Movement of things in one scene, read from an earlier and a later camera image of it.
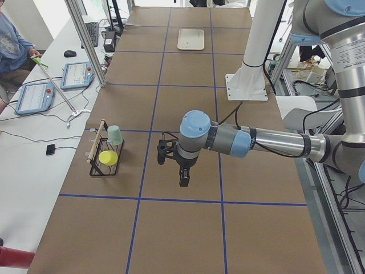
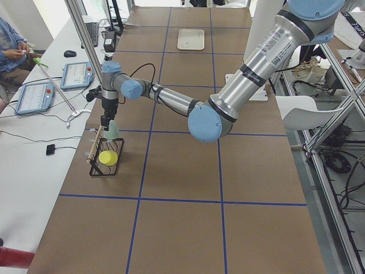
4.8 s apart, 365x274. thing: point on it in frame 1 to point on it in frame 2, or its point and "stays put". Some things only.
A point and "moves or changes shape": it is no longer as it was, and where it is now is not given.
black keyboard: [93, 29] stays put
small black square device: [51, 149] stays put
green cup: [114, 135] moves or changes shape
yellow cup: [108, 157] stays put
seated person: [16, 52] stays put
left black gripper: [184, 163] to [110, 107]
